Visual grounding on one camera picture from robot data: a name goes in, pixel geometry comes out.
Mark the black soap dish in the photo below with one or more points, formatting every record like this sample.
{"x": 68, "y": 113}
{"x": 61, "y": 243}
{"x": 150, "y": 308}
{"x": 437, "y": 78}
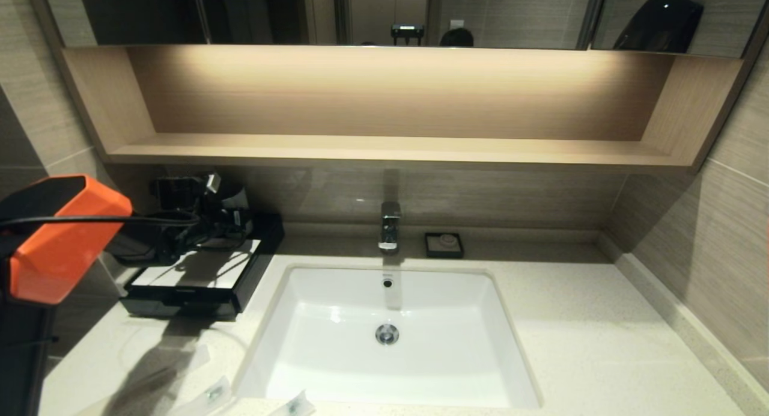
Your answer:
{"x": 429, "y": 249}

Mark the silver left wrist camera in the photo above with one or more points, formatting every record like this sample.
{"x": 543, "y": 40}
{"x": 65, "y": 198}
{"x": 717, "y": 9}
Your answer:
{"x": 213, "y": 183}

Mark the chrome faucet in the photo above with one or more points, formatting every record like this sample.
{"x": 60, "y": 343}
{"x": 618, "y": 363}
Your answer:
{"x": 390, "y": 226}

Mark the glossy black dome object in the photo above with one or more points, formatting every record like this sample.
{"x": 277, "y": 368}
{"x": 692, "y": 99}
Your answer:
{"x": 658, "y": 25}

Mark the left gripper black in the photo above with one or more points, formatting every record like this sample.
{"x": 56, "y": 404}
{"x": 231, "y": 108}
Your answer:
{"x": 210, "y": 226}

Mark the small clear toiletry packet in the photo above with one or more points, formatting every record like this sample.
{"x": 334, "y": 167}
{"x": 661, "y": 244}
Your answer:
{"x": 210, "y": 397}
{"x": 294, "y": 405}

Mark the light wooden wall shelf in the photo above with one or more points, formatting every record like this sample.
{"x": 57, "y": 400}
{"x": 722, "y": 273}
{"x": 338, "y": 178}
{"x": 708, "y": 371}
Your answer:
{"x": 390, "y": 150}

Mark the chrome sink drain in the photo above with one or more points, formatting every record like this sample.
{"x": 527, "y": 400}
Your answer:
{"x": 387, "y": 334}

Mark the white sink basin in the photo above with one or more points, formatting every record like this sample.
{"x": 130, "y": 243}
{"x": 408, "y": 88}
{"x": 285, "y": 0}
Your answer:
{"x": 390, "y": 371}

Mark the mirror cabinet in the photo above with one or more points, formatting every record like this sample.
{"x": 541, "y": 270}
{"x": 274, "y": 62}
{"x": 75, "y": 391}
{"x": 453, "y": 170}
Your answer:
{"x": 150, "y": 13}

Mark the grey plastic cup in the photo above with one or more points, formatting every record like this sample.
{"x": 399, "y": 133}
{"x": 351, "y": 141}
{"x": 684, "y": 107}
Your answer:
{"x": 235, "y": 198}

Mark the black amenity box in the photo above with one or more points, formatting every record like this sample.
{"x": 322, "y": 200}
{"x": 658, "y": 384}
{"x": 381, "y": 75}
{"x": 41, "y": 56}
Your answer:
{"x": 261, "y": 263}

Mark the black amenity box drawer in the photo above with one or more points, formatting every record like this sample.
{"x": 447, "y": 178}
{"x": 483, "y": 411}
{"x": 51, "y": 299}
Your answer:
{"x": 180, "y": 308}

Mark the round beige soap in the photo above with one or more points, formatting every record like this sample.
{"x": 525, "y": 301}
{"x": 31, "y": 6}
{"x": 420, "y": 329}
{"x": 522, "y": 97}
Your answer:
{"x": 447, "y": 241}

